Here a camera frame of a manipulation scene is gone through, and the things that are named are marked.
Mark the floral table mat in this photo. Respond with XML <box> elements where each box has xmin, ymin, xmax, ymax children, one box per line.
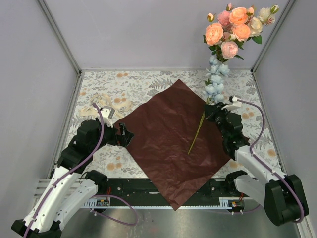
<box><xmin>65</xmin><ymin>69</ymin><xmax>281</xmax><ymax>179</ymax></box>

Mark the small pink rose stem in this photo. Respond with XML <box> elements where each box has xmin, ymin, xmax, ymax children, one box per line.
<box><xmin>247</xmin><ymin>6</ymin><xmax>255</xmax><ymax>22</ymax></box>

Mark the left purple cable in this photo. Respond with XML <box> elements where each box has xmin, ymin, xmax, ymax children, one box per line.
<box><xmin>23</xmin><ymin>103</ymin><xmax>138</xmax><ymax>238</ymax></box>

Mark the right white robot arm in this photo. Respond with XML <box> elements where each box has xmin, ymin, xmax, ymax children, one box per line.
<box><xmin>205</xmin><ymin>99</ymin><xmax>309</xmax><ymax>226</ymax></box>

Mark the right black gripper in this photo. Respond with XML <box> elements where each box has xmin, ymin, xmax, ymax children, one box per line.
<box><xmin>202</xmin><ymin>102</ymin><xmax>231</xmax><ymax>140</ymax></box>

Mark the red wrapping paper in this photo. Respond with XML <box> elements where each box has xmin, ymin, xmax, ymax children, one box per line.
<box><xmin>121</xmin><ymin>80</ymin><xmax>229</xmax><ymax>210</ymax></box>

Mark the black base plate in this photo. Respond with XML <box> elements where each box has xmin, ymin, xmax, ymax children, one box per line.
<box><xmin>91</xmin><ymin>178</ymin><xmax>251</xmax><ymax>208</ymax></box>

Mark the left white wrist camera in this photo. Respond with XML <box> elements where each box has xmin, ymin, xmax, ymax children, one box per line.
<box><xmin>96</xmin><ymin>106</ymin><xmax>115</xmax><ymax>128</ymax></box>

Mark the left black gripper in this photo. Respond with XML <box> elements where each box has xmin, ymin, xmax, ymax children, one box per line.
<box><xmin>91</xmin><ymin>119</ymin><xmax>134</xmax><ymax>152</ymax></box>

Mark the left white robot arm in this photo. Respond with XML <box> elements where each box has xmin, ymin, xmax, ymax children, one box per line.
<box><xmin>11</xmin><ymin>119</ymin><xmax>134</xmax><ymax>238</ymax></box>

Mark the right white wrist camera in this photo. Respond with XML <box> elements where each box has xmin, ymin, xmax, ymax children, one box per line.
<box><xmin>221</xmin><ymin>96</ymin><xmax>242</xmax><ymax>111</ymax></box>

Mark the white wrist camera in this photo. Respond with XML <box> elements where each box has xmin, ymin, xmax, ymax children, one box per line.
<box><xmin>221</xmin><ymin>96</ymin><xmax>242</xmax><ymax>111</ymax></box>
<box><xmin>96</xmin><ymin>106</ymin><xmax>115</xmax><ymax>128</ymax></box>

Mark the blue hydrangea stem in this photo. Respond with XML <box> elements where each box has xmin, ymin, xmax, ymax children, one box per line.
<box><xmin>187</xmin><ymin>56</ymin><xmax>230</xmax><ymax>155</ymax></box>

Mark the left aluminium frame post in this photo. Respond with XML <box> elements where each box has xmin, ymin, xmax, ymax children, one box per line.
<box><xmin>36</xmin><ymin>0</ymin><xmax>82</xmax><ymax>75</ymax></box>

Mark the cream rose stem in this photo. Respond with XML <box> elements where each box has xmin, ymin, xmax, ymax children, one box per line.
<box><xmin>249</xmin><ymin>4</ymin><xmax>280</xmax><ymax>45</ymax></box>

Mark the cream ribbon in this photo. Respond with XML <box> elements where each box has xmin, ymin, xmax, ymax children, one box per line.
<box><xmin>79</xmin><ymin>94</ymin><xmax>133</xmax><ymax>119</ymax></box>

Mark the white slotted cable duct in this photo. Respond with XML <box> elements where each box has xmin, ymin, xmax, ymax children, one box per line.
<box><xmin>81</xmin><ymin>197</ymin><xmax>233</xmax><ymax>210</ymax></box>

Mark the large pink peony stem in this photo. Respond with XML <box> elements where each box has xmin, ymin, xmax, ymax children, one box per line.
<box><xmin>220</xmin><ymin>41</ymin><xmax>239</xmax><ymax>60</ymax></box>

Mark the orange peach rose stem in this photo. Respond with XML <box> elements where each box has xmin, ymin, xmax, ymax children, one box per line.
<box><xmin>204</xmin><ymin>13</ymin><xmax>224</xmax><ymax>61</ymax></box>

